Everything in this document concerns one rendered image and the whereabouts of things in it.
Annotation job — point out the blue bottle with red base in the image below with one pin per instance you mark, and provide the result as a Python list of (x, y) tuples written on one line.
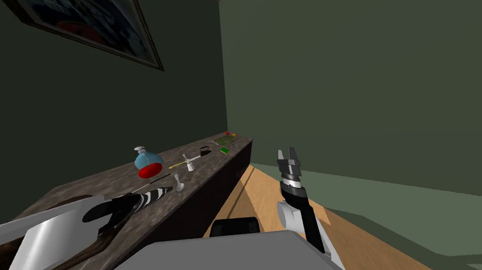
[(148, 164)]

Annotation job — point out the thin black stick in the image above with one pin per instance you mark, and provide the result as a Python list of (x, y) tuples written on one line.
[(153, 182)]

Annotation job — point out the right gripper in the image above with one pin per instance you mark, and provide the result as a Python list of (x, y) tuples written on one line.
[(290, 172)]

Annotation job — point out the black-and-white striped object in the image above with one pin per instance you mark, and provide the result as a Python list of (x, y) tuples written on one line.
[(153, 197)]

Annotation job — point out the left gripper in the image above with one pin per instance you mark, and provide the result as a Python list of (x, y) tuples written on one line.
[(119, 211)]

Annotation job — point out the dark framed wall picture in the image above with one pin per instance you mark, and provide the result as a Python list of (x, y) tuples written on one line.
[(74, 6)]

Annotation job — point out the dark brown round basin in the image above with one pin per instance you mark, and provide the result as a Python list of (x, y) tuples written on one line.
[(85, 251)]

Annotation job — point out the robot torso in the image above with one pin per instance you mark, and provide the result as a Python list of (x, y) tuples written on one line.
[(248, 264)]

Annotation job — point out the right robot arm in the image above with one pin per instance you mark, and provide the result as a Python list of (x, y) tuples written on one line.
[(304, 211)]

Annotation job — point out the small black iron-shaped object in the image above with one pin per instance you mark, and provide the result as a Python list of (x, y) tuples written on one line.
[(205, 151)]

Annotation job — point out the small green block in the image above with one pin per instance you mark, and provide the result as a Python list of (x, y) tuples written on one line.
[(224, 150)]

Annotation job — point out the green flat board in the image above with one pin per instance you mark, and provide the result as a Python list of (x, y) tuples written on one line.
[(225, 140)]

